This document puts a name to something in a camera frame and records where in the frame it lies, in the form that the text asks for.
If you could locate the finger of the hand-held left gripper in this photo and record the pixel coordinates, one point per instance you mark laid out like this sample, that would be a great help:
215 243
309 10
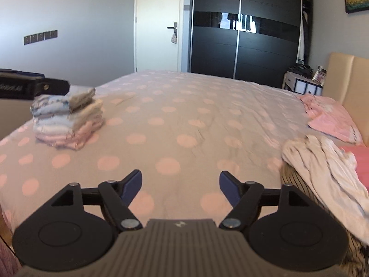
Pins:
53 87

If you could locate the pink dotted crumpled cloth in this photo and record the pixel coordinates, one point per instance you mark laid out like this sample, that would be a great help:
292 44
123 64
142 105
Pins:
314 104

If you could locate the bright pink pillow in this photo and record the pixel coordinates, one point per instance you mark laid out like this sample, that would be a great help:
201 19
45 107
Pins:
361 161

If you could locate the taupe folded garment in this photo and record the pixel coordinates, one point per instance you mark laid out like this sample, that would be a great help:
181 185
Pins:
83 98

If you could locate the small hanging pouch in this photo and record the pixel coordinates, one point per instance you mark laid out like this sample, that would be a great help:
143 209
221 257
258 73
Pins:
173 37

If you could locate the white door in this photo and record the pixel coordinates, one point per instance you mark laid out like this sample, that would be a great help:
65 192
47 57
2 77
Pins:
155 20

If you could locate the white nightstand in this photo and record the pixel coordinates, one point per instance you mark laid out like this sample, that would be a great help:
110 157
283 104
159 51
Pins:
302 86

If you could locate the cream folded garment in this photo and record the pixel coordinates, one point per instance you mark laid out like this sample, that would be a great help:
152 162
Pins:
88 112

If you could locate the stack of folded clothes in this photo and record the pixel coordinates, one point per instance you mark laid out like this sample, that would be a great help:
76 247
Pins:
77 138

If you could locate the photo frame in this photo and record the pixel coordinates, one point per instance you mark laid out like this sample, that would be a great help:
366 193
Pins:
319 76

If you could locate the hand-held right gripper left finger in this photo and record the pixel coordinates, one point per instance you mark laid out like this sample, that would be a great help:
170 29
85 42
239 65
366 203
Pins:
132 186

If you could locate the light pink pillow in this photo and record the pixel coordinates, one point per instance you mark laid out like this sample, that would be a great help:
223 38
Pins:
334 124

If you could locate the grey pink-dotted bed blanket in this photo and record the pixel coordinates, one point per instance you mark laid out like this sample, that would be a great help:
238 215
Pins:
187 115

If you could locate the beige padded headboard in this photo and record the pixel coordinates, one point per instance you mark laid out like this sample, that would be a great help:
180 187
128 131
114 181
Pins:
348 86

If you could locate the wall switch panel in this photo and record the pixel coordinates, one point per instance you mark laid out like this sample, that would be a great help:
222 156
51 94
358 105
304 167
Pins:
40 37

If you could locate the white folded garment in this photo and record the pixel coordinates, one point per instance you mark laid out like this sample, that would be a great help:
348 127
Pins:
52 125

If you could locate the black sliding-door wardrobe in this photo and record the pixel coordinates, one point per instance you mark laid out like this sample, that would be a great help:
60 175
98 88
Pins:
216 49

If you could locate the brown striped garment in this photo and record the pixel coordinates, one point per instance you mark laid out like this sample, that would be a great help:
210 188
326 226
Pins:
356 256

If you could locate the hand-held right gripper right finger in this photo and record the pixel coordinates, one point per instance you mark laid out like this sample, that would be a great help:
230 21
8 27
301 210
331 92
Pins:
229 189

